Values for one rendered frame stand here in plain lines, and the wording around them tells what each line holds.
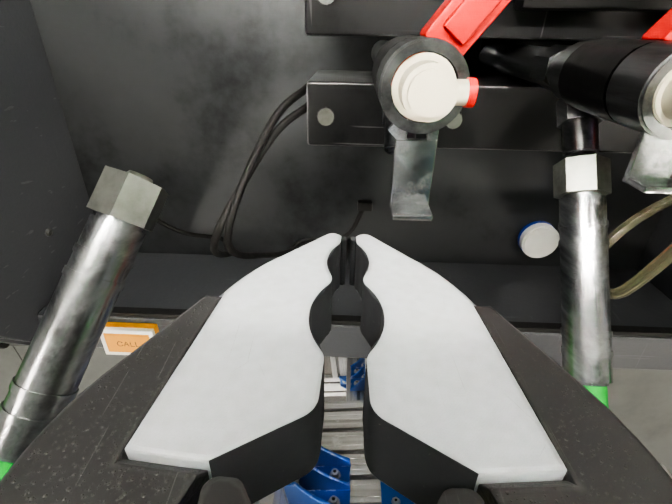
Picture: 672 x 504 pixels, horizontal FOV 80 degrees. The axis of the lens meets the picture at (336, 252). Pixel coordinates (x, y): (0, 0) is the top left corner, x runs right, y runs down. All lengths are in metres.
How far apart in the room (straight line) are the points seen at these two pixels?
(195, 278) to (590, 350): 0.37
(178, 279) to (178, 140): 0.14
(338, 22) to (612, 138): 0.18
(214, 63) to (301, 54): 0.08
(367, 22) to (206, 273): 0.31
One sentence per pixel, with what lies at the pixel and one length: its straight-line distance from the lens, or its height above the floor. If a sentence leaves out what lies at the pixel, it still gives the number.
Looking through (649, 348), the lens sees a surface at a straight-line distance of 0.47.
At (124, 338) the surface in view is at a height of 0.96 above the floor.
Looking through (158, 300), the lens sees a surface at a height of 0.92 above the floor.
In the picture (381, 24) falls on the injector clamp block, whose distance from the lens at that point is 0.26.
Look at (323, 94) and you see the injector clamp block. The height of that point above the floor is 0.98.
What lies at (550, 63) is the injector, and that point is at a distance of 0.24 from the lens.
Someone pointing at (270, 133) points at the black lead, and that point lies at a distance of 0.26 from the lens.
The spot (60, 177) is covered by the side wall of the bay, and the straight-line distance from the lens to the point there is 0.49.
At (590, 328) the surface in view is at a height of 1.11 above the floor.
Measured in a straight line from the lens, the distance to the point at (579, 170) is 0.20.
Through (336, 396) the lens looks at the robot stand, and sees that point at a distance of 1.56.
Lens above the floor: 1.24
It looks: 61 degrees down
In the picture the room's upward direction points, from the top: 175 degrees counter-clockwise
